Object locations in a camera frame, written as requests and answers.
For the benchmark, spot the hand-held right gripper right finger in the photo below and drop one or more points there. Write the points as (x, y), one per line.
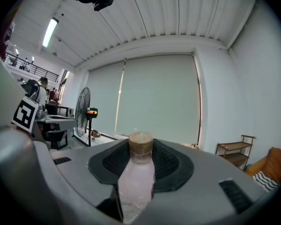
(201, 172)

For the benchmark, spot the long ceiling light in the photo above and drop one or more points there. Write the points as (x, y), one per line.
(49, 33)

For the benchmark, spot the wide grey roller blind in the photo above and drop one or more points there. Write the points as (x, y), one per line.
(159, 97)

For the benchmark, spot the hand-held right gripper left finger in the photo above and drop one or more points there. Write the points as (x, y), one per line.
(79, 163)

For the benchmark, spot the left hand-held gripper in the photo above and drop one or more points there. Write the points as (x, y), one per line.
(14, 172)

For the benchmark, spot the black and white striped cushion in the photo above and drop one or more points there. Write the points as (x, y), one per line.
(265, 180)

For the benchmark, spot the black balcony railing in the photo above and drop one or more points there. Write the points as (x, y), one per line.
(35, 69)

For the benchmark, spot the black cabinet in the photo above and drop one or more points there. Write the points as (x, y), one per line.
(58, 109)

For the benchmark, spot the grey work table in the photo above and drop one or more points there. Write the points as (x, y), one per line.
(58, 122)

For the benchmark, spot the clear plastic container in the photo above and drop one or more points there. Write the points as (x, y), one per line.
(137, 179)

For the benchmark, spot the orange sofa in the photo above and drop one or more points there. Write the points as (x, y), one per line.
(275, 163)

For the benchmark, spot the black standing fan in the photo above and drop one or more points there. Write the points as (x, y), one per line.
(82, 112)

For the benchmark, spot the wooden shelf rack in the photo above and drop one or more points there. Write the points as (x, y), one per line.
(235, 146)

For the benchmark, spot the narrow grey roller blind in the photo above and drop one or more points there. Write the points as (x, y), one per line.
(103, 99)

